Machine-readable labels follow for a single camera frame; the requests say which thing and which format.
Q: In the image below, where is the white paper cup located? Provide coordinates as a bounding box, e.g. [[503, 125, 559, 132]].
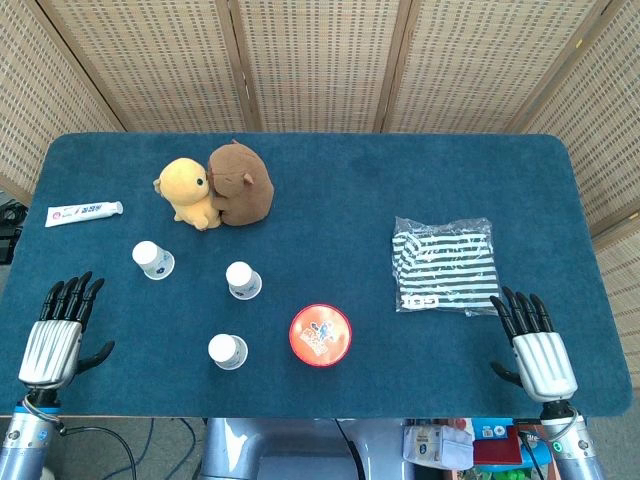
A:
[[225, 261, 263, 302], [207, 333, 249, 371], [131, 240, 176, 281]]

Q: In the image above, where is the dark red book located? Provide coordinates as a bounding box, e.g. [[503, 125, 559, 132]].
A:
[[472, 426, 524, 466]]

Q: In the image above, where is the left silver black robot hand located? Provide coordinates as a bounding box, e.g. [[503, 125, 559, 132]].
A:
[[17, 271, 116, 396]]

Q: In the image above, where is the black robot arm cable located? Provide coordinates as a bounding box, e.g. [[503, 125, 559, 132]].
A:
[[58, 424, 137, 480]]

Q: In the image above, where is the brown plush animal toy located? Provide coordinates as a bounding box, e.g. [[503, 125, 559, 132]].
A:
[[207, 139, 276, 227]]

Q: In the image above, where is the yellow plush animal toy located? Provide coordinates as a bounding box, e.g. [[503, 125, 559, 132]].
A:
[[152, 157, 224, 232]]

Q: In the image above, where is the green plastic toy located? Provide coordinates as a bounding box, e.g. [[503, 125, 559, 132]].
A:
[[469, 463, 547, 480]]

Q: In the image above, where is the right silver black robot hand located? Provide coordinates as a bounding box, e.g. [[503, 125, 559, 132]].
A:
[[488, 285, 580, 403]]

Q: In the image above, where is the woven rattan screen panel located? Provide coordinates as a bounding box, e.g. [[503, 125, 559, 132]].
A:
[[37, 0, 264, 134], [519, 0, 640, 361], [217, 0, 414, 134], [0, 0, 126, 206], [379, 0, 619, 135]]

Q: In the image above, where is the blue printed box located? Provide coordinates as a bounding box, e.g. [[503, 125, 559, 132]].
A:
[[472, 418, 516, 441]]

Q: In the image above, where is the blue felt table cover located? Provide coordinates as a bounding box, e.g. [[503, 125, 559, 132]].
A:
[[0, 132, 635, 420]]

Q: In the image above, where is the striped shirt in plastic bag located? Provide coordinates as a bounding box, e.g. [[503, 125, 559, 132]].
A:
[[390, 215, 506, 318]]

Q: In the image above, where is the silver-blue robot torso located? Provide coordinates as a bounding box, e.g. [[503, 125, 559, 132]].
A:
[[199, 417, 416, 480]]

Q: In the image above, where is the black equipment on floor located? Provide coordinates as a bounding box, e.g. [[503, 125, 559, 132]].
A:
[[0, 197, 26, 266]]

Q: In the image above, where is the white toothpaste tube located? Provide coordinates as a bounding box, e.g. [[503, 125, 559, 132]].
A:
[[44, 200, 125, 229]]

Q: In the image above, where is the white pouch with label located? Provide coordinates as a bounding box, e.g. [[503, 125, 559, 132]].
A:
[[402, 424, 475, 471]]

